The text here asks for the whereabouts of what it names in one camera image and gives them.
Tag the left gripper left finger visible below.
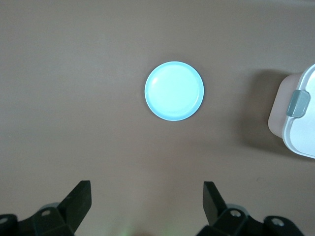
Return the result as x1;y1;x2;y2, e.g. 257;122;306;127
0;180;93;236

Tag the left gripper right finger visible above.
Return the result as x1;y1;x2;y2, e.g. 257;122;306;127
203;181;305;236

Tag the pink container with white lid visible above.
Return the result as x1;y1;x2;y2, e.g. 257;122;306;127
267;63;315;159

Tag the light blue round plate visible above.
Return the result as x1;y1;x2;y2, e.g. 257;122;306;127
144;61;205;122

